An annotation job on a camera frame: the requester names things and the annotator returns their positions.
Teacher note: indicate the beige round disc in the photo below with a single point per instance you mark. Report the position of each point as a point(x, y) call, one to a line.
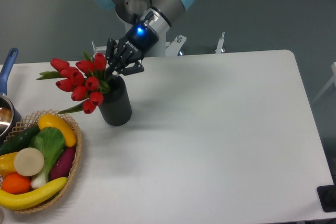
point(29, 162)

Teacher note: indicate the dark grey ribbed vase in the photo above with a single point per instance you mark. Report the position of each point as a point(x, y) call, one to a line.
point(116, 108)

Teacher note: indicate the yellow banana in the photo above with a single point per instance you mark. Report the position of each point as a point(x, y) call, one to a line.
point(32, 198)

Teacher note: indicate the orange fruit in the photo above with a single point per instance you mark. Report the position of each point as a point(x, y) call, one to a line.
point(16, 184)

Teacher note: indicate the red tulip bouquet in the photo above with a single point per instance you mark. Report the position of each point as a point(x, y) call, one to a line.
point(86, 81)

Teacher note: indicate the purple eggplant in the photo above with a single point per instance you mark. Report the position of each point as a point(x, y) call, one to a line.
point(63, 166)

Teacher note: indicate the white chair frame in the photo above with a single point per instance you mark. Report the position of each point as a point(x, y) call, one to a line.
point(327, 88)

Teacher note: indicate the white table leg bracket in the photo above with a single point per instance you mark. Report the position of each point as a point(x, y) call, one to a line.
point(220, 45)

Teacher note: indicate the yellow bell pepper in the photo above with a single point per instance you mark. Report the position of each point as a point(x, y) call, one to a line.
point(7, 164)

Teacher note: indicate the blue handled saucepan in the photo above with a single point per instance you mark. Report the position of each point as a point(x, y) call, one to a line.
point(9, 115)

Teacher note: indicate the green cucumber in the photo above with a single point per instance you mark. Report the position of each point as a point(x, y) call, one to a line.
point(20, 140)

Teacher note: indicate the black device at edge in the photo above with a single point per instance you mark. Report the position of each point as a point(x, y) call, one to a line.
point(327, 197)

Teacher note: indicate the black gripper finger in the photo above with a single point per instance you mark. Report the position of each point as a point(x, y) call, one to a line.
point(132, 68)
point(111, 44)

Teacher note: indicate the woven wicker basket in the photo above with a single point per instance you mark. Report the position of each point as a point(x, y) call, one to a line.
point(32, 120)

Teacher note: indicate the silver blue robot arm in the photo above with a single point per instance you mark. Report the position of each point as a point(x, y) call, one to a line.
point(172, 9)

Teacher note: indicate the green bok choy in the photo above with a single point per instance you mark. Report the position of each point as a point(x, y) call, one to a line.
point(51, 143)

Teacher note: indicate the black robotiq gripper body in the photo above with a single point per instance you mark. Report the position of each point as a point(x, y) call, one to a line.
point(142, 36)

